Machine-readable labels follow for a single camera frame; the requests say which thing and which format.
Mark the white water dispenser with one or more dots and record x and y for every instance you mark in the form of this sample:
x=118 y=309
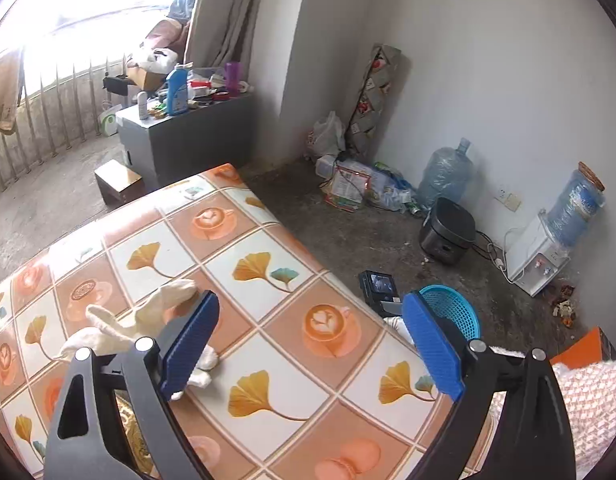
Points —
x=530 y=265

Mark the purple cup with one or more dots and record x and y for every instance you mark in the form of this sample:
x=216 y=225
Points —
x=232 y=80

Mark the green drink can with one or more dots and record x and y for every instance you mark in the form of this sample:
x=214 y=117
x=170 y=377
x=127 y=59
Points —
x=415 y=207

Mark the hanging beige cloth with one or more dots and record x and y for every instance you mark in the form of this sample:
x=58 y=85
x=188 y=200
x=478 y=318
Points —
x=2 y=95

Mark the red tape roll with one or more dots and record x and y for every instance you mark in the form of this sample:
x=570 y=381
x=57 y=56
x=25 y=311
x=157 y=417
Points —
x=220 y=96

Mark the metal window railing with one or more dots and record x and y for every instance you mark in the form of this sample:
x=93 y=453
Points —
x=52 y=110

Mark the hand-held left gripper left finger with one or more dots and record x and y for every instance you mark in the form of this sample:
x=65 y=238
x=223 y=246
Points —
x=190 y=340

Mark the gold patterned object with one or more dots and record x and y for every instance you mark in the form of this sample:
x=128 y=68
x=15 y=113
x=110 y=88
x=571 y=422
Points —
x=132 y=435

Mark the red printed packet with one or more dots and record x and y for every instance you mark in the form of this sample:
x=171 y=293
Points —
x=350 y=187

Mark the orange mat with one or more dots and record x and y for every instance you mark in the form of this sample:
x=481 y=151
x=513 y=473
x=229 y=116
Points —
x=585 y=350

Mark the small white bottle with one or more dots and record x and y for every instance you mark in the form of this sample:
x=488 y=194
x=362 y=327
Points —
x=143 y=106

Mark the small white box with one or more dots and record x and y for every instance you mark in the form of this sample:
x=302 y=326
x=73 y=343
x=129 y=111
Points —
x=325 y=166

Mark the blue detergent bottle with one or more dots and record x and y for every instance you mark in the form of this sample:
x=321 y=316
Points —
x=177 y=92

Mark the white wall socket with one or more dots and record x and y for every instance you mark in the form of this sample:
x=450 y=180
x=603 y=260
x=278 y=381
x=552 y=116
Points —
x=500 y=194

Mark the beige curtain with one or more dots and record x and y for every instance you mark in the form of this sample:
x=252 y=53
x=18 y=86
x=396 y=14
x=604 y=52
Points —
x=227 y=10

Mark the printed tablecloth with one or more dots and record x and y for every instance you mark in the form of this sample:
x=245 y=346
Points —
x=268 y=360

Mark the white green small appliance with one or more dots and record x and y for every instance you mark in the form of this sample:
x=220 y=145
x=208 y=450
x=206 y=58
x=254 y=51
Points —
x=110 y=121

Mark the brown box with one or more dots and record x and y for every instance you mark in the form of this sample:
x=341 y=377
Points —
x=147 y=76

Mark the blue water bottle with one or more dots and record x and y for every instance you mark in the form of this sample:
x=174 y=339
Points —
x=575 y=207

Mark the white power plug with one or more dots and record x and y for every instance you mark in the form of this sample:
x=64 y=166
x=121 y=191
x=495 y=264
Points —
x=498 y=262

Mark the blue plastic basket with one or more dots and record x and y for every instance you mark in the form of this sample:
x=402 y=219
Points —
x=455 y=310

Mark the black rice cooker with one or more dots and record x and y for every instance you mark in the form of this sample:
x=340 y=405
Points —
x=448 y=232

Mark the white plastic bag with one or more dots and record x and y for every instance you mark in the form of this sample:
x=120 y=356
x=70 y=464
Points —
x=325 y=135

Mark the empty clear water jug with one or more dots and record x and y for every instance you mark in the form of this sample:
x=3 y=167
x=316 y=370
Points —
x=445 y=175

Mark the grey cabinet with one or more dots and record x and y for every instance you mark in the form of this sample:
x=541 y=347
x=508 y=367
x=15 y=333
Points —
x=197 y=140

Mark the pile of small wrappers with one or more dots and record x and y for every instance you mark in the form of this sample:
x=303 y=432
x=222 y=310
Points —
x=565 y=307

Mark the clear plastic container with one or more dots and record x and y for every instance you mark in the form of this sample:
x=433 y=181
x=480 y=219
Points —
x=207 y=76

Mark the white cloth glove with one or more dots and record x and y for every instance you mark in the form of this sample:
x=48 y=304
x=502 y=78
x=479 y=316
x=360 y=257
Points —
x=152 y=310

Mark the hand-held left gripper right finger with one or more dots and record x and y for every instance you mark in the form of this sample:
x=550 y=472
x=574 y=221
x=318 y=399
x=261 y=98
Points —
x=433 y=345

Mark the printed rolled sheet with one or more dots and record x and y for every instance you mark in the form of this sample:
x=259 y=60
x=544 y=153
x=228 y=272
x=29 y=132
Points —
x=373 y=95

